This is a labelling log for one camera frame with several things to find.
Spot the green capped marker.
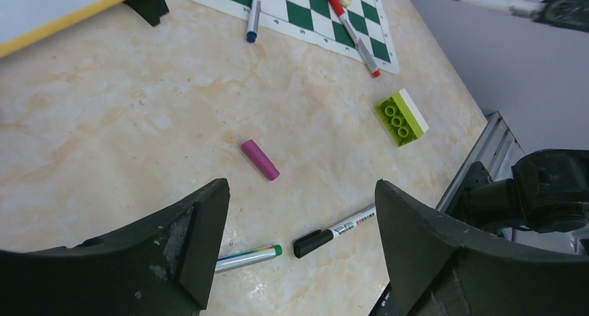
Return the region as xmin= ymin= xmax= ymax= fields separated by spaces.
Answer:
xmin=215 ymin=244 xmax=283 ymax=274

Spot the red capped marker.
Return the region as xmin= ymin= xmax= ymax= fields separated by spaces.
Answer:
xmin=327 ymin=0 xmax=381 ymax=78

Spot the whiteboard wire stand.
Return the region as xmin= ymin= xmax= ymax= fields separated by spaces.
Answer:
xmin=124 ymin=0 xmax=169 ymax=26

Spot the blue capped marker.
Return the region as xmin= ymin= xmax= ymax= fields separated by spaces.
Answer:
xmin=246 ymin=0 xmax=261 ymax=43

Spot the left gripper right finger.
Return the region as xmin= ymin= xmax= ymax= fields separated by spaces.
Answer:
xmin=375 ymin=180 xmax=588 ymax=315

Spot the purple marker cap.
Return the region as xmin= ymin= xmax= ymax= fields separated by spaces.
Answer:
xmin=240 ymin=140 xmax=280 ymax=181

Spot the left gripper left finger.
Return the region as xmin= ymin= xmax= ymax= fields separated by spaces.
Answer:
xmin=1 ymin=178 xmax=230 ymax=315

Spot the green white chessboard mat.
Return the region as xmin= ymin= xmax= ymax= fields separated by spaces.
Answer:
xmin=191 ymin=0 xmax=400 ymax=74

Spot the black capped marker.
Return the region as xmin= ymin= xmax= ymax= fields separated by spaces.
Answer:
xmin=292 ymin=204 xmax=376 ymax=258

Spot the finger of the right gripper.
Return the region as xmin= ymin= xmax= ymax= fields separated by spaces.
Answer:
xmin=533 ymin=0 xmax=588 ymax=33

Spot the green white toy brick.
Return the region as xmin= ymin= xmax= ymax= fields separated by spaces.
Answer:
xmin=374 ymin=89 xmax=429 ymax=147

